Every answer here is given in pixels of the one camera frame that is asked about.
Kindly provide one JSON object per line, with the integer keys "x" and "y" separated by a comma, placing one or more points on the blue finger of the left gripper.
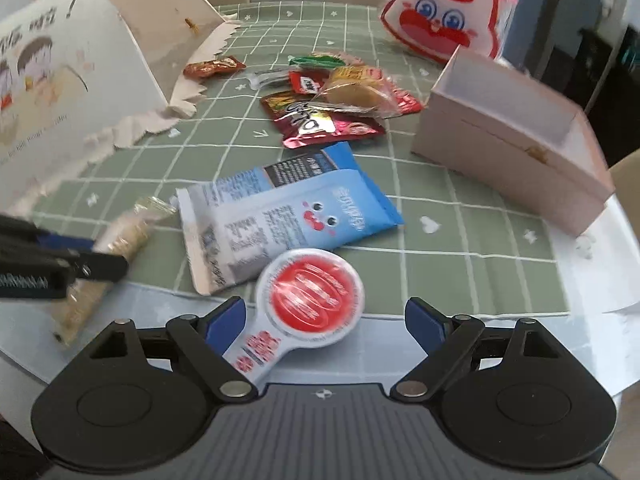
{"x": 91, "y": 266}
{"x": 19, "y": 235}

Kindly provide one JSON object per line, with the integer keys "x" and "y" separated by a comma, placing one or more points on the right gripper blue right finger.
{"x": 448, "y": 344}

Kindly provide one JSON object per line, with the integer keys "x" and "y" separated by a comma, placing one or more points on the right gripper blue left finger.
{"x": 200, "y": 343}

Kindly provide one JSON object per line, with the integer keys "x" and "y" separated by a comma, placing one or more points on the beige cereal bar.
{"x": 124, "y": 236}

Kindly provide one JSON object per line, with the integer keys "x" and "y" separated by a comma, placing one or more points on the red round spoon-shaped snack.
{"x": 305, "y": 299}

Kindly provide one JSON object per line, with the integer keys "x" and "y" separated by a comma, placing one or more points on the blue snack packet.
{"x": 235, "y": 226}

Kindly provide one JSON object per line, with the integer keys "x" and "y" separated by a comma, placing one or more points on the small brown red snack packet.
{"x": 214, "y": 67}

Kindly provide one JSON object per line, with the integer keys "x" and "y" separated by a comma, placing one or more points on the red white striped snack packet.
{"x": 406, "y": 102}

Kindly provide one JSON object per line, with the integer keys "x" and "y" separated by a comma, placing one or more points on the dark red foil snack packet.
{"x": 302, "y": 126}

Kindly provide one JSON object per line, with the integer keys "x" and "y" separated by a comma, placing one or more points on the yellow bread snack packet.
{"x": 361, "y": 86}

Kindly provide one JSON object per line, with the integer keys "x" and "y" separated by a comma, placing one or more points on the small red candy packet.
{"x": 308, "y": 82}

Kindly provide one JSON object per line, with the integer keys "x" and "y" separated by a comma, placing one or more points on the green red snack packet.
{"x": 319, "y": 60}

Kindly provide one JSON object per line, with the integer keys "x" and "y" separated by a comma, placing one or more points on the white cartoon paper bag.
{"x": 82, "y": 78}

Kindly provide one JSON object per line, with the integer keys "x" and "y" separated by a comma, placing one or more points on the pink open cardboard box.
{"x": 513, "y": 133}

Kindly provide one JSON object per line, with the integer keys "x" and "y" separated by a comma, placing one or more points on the beige chair right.
{"x": 626, "y": 177}

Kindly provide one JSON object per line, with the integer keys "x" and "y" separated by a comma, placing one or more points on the red white rabbit bag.
{"x": 436, "y": 28}

